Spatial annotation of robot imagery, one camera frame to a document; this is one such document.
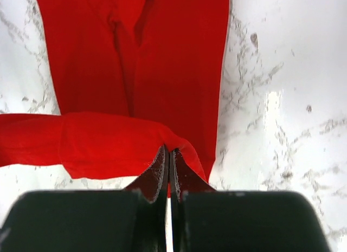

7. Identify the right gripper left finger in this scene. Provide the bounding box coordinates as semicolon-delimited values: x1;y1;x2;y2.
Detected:
1;146;168;251

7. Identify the red t shirt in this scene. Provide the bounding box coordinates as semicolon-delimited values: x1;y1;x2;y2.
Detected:
1;0;229;181

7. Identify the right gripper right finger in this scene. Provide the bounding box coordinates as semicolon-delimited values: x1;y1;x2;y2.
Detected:
169;149;330;251

